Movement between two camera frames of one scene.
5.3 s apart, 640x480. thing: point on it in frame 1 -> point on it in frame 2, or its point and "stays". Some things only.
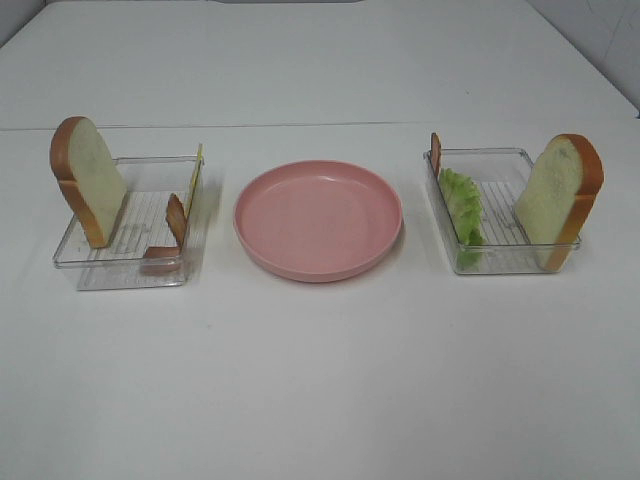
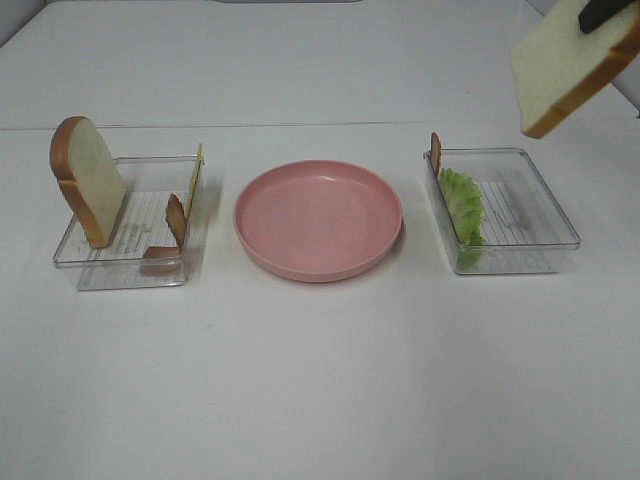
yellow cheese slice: [196, 179] stays
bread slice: [558, 196] -> [559, 66]
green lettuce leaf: [463, 203] stays
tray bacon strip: [435, 153] stays
